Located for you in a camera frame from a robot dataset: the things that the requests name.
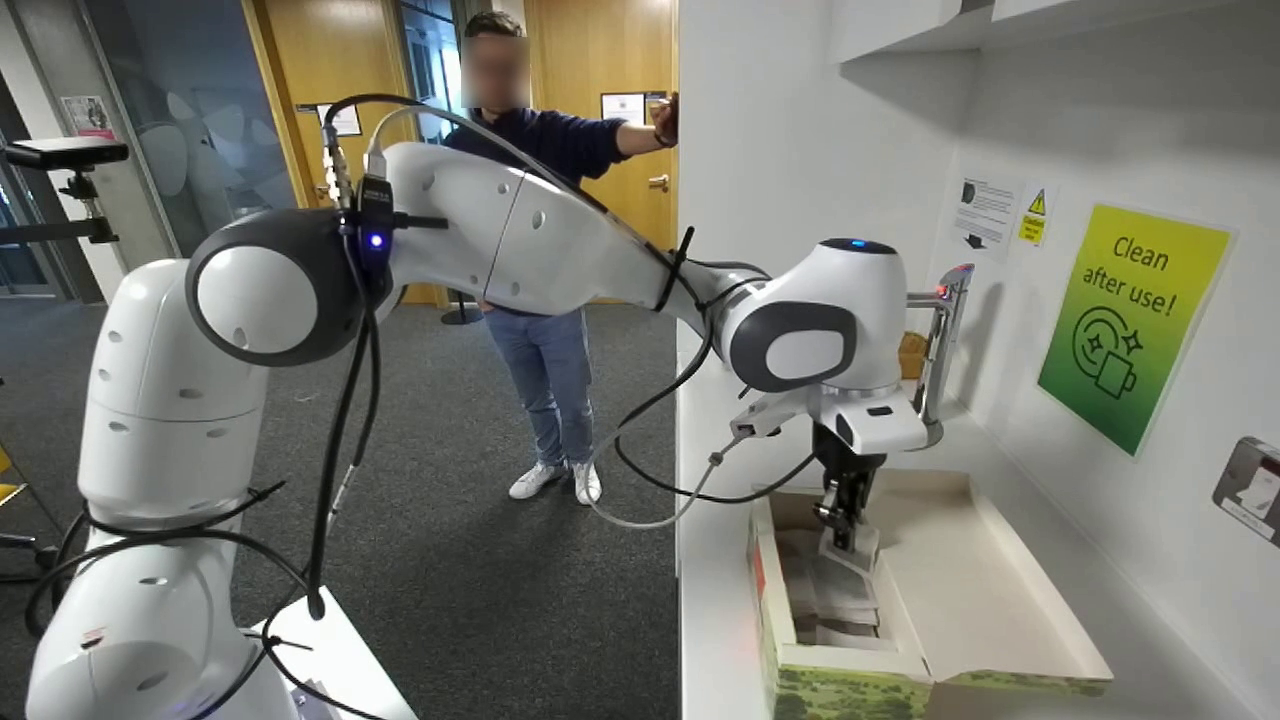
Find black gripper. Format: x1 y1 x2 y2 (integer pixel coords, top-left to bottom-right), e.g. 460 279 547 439
810 426 891 557

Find white robot base platform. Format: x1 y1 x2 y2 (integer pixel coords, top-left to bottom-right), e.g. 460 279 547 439
256 582 418 720

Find white paper tea bag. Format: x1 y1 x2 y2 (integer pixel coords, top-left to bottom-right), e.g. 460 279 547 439
796 582 886 649

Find green cardboard tea bag box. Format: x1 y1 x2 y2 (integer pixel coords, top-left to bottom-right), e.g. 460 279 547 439
743 465 1119 720

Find chrome hot water tap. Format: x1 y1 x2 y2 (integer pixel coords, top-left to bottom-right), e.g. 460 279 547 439
905 260 981 450

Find person in navy sweater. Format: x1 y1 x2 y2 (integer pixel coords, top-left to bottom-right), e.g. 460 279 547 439
437 4 682 511

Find white notice label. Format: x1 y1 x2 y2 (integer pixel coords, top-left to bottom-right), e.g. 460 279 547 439
946 170 1023 260

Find green clean after use poster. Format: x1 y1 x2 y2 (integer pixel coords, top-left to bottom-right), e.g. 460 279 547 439
1035 198 1237 458

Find yellow triangle warning sticker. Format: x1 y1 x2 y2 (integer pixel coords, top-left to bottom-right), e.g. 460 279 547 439
1013 183 1057 252

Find white door sign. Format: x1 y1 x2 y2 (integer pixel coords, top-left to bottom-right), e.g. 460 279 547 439
312 100 363 139
594 87 654 133

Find wooden door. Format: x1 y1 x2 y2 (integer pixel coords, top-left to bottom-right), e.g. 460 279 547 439
523 0 682 313
247 0 417 219

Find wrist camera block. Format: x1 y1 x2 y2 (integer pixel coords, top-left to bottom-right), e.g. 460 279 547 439
810 386 934 458

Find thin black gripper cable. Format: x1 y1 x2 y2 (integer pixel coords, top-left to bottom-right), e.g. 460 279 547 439
587 294 818 511

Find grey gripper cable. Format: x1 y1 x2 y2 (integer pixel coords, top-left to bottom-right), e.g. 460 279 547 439
584 424 751 537

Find wall power socket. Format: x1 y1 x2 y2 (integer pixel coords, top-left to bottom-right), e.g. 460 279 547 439
1208 431 1280 553

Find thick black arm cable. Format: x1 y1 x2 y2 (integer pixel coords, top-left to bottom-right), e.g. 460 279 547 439
300 87 751 623

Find black base cable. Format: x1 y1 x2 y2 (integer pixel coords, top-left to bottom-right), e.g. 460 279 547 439
20 476 393 720

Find small wall notice paper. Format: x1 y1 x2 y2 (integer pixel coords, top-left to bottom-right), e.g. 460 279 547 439
54 87 121 139

